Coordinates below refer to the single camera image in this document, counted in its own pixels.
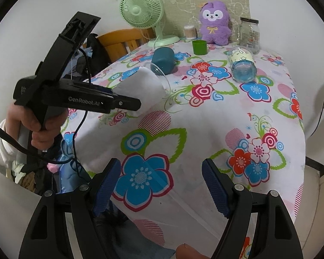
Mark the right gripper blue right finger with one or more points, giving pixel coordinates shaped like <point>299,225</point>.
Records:
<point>225,194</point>

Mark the person's left hand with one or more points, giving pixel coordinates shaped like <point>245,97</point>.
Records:
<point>41,139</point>

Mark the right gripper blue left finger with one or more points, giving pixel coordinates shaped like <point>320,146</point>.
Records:
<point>98,191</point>

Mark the white plastic cup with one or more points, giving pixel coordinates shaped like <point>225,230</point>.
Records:
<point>149,84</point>

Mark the teal tumbler with yellow lid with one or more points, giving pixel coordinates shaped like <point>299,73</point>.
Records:
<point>163,61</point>

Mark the wooden chair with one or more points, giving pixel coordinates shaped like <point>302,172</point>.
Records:
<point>122,42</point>

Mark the cotton swab container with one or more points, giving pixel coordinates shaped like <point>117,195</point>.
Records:
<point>190,32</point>

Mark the small green plastic cup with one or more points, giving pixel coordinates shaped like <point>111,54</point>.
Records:
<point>199,47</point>

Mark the purple plush toy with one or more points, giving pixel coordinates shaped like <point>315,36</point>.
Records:
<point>214,19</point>

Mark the green desk fan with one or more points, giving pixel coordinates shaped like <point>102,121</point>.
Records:
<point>147,14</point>

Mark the person's right hand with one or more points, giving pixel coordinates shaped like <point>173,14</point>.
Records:
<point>185,251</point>

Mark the floral tablecloth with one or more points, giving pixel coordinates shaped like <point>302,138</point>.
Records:
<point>253,133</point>

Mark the glass mason jar mug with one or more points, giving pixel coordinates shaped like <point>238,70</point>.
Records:
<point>247,34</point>

